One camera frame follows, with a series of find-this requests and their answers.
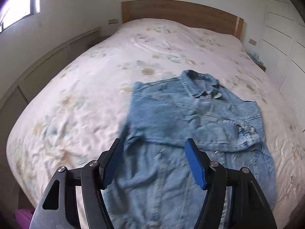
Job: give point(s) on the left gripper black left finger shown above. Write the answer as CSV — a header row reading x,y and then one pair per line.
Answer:
x,y
57,207

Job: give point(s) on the white wardrobe doors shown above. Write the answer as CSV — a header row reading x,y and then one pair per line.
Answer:
x,y
281,49

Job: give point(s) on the small items on nightstand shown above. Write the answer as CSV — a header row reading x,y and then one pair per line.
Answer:
x,y
255,57

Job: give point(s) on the left wall switch plate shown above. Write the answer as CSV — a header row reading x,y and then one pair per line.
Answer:
x,y
112,21

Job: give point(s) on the magenta plastic object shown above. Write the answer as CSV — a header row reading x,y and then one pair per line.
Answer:
x,y
23,217

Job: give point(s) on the wooden headboard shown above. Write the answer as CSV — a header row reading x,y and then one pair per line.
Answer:
x,y
187,13

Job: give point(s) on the bright window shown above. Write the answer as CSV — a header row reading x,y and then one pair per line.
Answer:
x,y
14,11

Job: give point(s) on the wall switch plate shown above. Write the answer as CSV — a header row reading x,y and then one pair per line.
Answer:
x,y
112,21
252,42

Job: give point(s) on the blue denim jacket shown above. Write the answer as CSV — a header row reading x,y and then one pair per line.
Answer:
x,y
160,181

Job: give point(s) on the right wall switch plate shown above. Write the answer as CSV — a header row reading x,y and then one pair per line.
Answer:
x,y
252,42

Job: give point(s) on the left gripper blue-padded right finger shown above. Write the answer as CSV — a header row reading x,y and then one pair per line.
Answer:
x,y
248,208

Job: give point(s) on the wooden nightstand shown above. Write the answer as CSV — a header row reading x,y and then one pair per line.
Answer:
x,y
259,64

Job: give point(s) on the floral pink bed cover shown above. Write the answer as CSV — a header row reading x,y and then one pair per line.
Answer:
x,y
84,108

